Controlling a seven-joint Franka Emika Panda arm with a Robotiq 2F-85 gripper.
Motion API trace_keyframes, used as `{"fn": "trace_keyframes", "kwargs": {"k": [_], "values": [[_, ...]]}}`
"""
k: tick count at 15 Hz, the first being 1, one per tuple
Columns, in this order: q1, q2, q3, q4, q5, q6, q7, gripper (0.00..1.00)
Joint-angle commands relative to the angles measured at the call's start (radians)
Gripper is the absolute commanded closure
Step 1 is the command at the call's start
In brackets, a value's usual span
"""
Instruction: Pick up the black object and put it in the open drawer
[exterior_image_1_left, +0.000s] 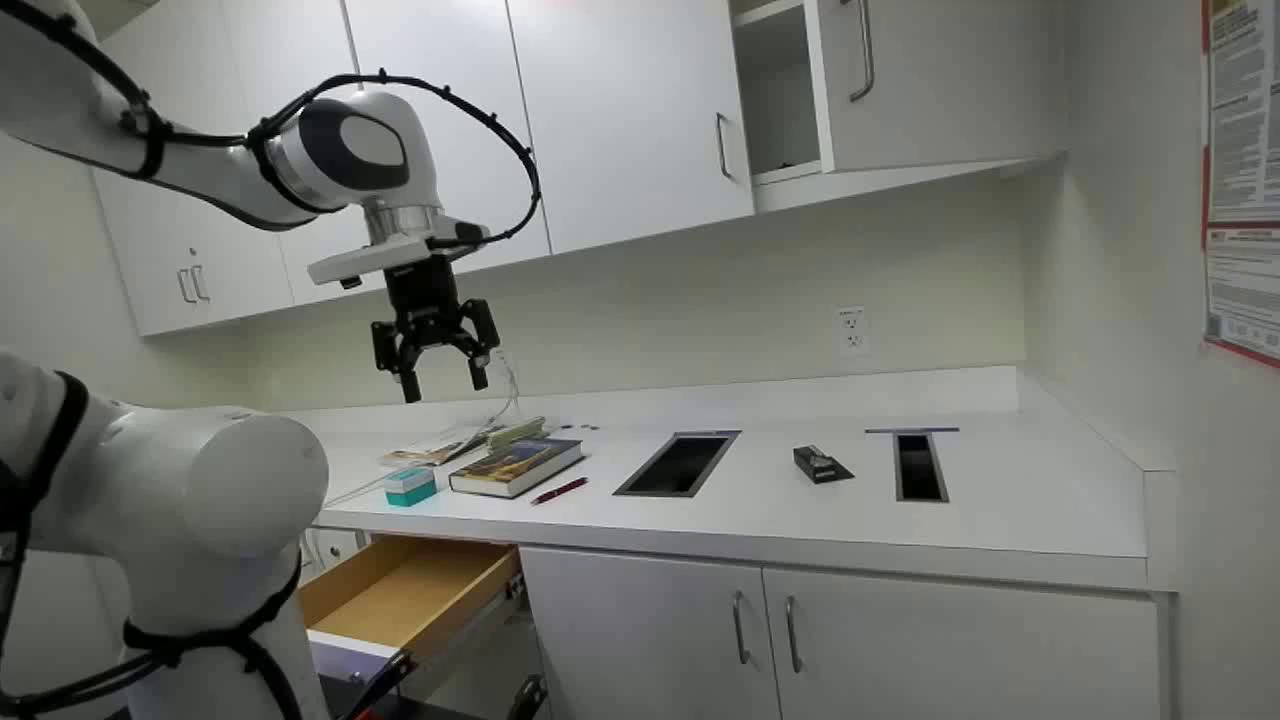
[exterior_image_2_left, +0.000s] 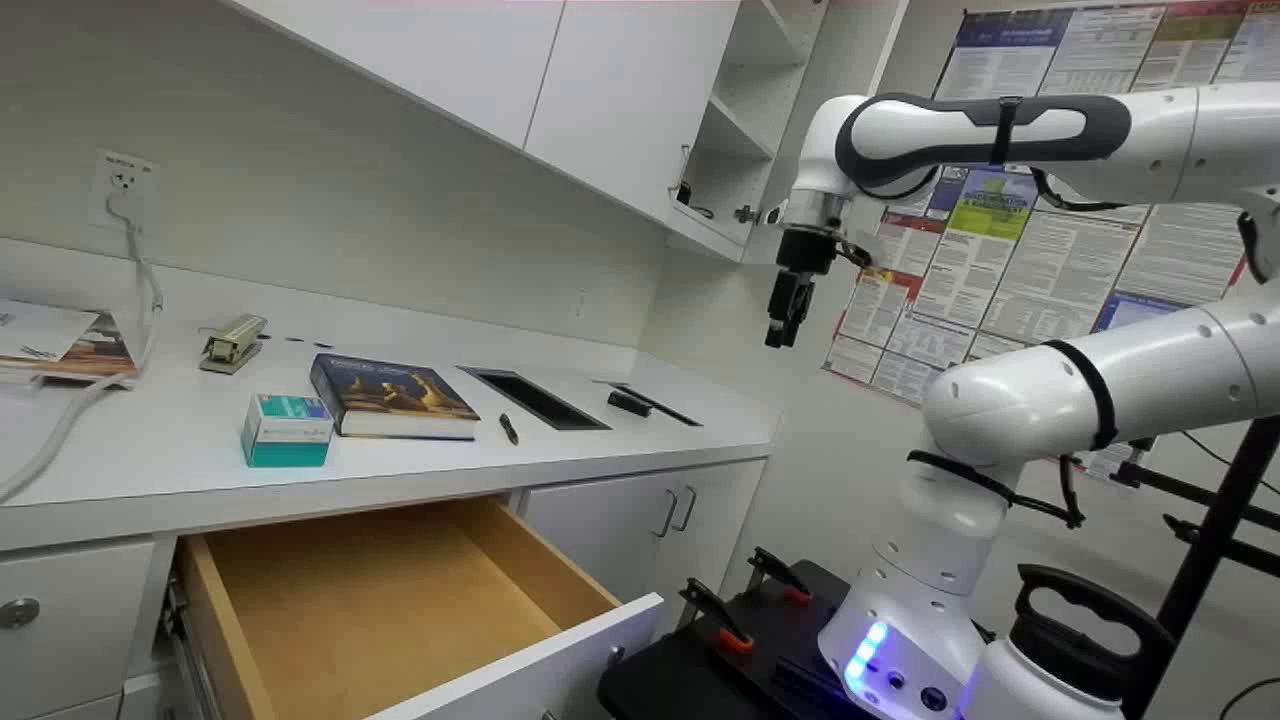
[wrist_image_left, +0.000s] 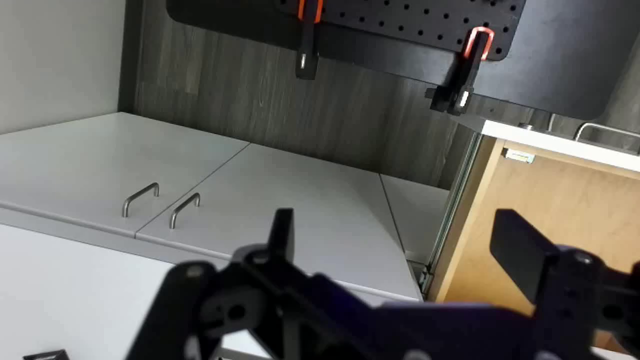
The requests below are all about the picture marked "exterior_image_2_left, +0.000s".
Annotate closed white drawer with knob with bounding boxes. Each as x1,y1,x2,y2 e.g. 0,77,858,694
0,537,179,720

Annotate white wall outlet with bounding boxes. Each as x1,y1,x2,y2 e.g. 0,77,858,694
89,149,164,231

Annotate wall posters with text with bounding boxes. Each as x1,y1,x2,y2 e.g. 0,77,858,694
819,0,1280,410

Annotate black tripod stand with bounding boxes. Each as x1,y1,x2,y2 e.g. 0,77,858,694
1103,410,1280,720

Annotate open wooden drawer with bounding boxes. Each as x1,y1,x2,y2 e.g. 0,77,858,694
170,493,667,720

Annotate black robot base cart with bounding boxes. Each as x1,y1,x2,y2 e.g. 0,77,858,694
591,557,887,720

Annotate open white shelf cabinet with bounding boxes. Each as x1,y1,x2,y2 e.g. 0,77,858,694
667,0,911,266

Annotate stack of magazines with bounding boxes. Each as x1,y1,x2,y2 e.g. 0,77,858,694
0,296,146,393

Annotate black orange clamp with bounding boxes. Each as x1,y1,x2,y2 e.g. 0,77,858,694
677,573,760,659
744,543,819,613

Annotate white canister with black handle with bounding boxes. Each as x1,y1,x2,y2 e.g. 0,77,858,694
956,558,1178,720

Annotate dark hardcover book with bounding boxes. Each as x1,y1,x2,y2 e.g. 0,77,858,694
309,347,485,445

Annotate white power cable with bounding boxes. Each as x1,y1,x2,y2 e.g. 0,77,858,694
0,194,170,508

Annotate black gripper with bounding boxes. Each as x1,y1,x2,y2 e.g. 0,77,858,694
762,225,847,353

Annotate wide white upper cabinet door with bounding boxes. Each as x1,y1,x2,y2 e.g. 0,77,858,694
228,0,571,153

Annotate white lower cabinet door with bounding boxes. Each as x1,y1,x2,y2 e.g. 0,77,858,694
514,473,689,606
664,457,772,631

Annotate grey stapler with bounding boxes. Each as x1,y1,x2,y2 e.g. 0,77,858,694
194,312,273,377

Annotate teal and white box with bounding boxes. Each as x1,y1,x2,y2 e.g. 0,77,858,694
238,393,334,473

